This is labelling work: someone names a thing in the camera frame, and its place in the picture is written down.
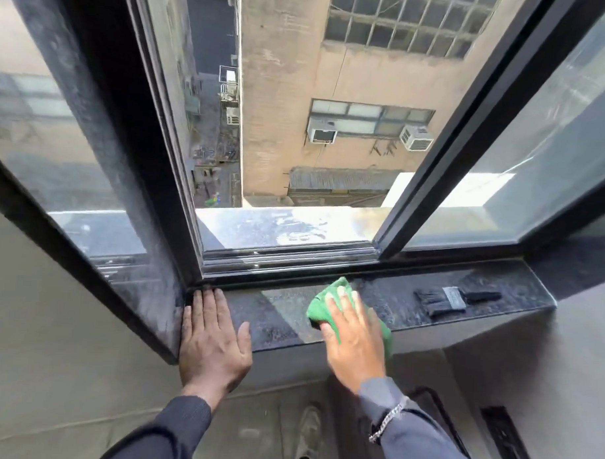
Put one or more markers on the person's left hand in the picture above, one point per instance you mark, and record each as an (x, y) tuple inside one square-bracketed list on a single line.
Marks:
[(211, 352)]

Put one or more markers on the person's right hand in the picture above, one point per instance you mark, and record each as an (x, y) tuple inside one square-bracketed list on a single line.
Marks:
[(355, 352)]

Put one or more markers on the person's left thumb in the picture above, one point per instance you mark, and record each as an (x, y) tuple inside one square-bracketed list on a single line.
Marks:
[(248, 336)]

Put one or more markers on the person's left middle finger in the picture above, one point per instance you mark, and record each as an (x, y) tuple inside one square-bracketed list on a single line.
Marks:
[(208, 310)]

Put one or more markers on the person's right little finger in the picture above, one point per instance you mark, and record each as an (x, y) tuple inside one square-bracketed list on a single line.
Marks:
[(376, 331)]

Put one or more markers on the person's right middle finger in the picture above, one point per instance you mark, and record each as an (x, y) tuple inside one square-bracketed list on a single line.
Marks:
[(347, 307)]

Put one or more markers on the person's left little finger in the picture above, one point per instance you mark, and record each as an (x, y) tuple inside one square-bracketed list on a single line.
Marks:
[(187, 322)]

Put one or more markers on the person's right thumb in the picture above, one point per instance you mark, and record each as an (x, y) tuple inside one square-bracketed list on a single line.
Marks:
[(324, 332)]

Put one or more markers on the green microfiber cloth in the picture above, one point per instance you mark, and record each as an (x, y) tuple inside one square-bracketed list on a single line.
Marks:
[(322, 302)]

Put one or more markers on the person's right forearm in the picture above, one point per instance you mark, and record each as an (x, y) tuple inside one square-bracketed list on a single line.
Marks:
[(419, 439)]

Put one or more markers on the person's left forearm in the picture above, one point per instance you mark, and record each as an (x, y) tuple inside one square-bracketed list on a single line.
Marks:
[(171, 430)]

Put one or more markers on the black granite window sill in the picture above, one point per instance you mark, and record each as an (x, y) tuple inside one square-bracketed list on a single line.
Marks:
[(428, 325)]

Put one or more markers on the black paintbrush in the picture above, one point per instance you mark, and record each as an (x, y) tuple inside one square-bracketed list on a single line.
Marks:
[(448, 301)]

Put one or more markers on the person's grey shoe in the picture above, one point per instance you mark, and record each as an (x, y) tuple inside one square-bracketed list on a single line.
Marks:
[(309, 433)]

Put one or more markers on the black floor vent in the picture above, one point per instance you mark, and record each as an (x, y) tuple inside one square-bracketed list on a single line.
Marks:
[(505, 444), (442, 420)]

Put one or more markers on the grey corrugated awning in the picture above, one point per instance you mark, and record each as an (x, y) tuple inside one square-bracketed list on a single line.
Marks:
[(344, 179)]

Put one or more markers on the white air conditioner unit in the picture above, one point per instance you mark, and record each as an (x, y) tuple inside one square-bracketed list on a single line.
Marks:
[(417, 138), (321, 132)]

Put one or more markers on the window glass pane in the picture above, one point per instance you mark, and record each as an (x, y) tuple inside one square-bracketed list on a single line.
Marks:
[(542, 156), (48, 143)]

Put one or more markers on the beige building outside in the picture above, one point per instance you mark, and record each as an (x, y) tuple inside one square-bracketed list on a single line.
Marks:
[(287, 87)]

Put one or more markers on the black window frame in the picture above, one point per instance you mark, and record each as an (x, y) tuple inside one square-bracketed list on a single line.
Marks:
[(464, 128)]

